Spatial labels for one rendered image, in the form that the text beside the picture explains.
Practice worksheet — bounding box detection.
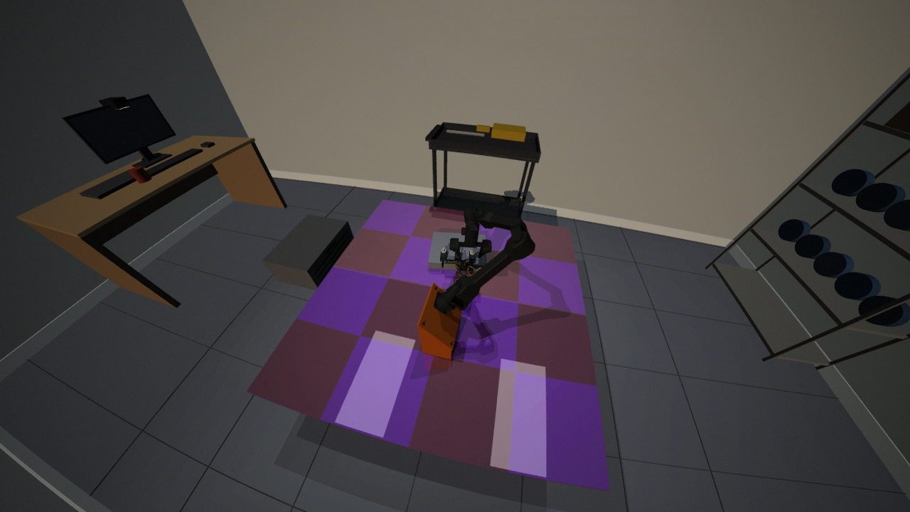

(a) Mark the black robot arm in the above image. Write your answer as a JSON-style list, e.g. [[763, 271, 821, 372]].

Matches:
[[434, 208, 535, 314]]

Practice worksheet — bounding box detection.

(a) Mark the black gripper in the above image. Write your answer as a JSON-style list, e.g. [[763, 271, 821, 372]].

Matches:
[[449, 233, 492, 259]]

